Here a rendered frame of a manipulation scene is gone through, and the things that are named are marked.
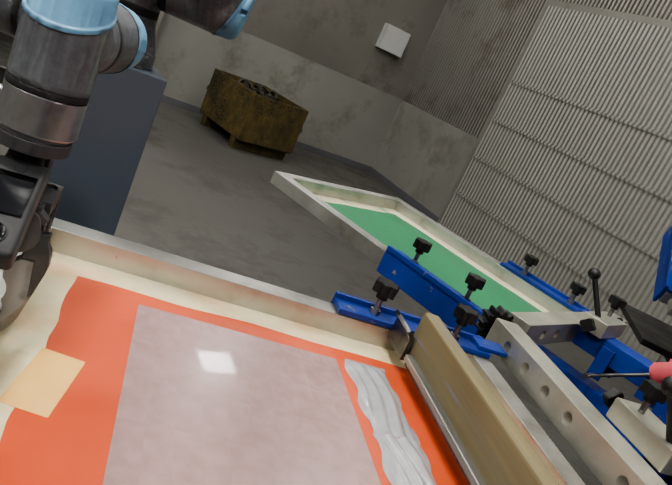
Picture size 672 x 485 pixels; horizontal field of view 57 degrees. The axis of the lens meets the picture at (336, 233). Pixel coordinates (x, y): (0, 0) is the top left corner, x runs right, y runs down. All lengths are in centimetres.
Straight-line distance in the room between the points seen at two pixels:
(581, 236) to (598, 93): 138
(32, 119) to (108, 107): 53
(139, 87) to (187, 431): 65
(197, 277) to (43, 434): 40
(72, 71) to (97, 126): 54
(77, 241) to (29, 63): 39
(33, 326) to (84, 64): 32
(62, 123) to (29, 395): 26
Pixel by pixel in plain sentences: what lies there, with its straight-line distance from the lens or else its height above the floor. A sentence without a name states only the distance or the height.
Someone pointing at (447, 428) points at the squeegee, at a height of 99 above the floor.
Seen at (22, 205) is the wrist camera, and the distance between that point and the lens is 63.
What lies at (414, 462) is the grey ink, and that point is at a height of 96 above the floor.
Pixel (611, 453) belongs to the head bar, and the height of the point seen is 103.
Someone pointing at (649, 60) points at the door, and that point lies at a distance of 634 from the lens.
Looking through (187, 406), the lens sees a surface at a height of 96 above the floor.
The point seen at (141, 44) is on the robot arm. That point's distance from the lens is 76.
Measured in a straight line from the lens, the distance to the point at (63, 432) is 66.
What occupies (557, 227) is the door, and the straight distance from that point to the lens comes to 629.
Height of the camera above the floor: 137
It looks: 15 degrees down
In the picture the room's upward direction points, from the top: 24 degrees clockwise
